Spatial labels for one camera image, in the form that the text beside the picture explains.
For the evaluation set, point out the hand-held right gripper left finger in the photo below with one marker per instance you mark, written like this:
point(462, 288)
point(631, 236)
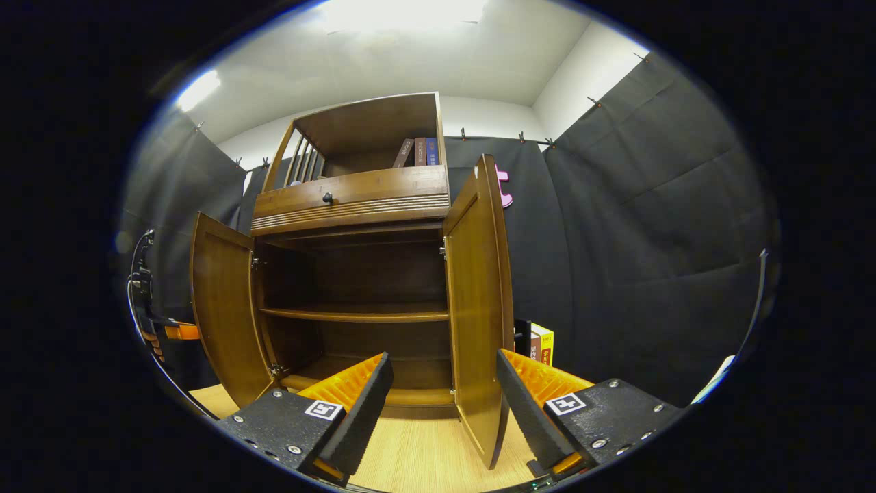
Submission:
point(356, 418)

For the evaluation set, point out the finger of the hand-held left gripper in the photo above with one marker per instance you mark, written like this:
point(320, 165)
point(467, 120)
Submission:
point(183, 332)

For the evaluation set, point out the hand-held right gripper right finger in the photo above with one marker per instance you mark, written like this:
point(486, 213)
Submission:
point(527, 411)

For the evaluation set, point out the wooden cabinet door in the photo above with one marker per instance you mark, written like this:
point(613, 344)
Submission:
point(222, 308)
point(472, 308)

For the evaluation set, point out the wooden double-door shoe cabinet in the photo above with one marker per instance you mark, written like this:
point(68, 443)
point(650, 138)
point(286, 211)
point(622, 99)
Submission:
point(369, 274)

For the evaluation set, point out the wooden cabinet drawer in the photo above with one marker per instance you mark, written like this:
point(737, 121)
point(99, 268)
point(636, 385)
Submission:
point(383, 185)

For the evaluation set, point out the brown standing book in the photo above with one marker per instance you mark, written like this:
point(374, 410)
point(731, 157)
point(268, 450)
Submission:
point(536, 349)

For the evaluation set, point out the small ceiling light panel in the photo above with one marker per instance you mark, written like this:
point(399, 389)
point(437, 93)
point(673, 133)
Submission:
point(198, 89)

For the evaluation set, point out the black backdrop cloth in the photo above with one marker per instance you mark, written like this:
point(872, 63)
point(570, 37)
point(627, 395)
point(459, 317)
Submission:
point(650, 239)

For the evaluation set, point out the brown shelf book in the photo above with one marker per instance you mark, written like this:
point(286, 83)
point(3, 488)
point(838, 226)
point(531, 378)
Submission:
point(404, 154)

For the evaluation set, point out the maroon shelf book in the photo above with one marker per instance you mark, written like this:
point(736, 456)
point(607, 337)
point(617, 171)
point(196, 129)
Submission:
point(420, 152)

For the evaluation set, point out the large ceiling light panel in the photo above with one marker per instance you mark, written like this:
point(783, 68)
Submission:
point(404, 14)

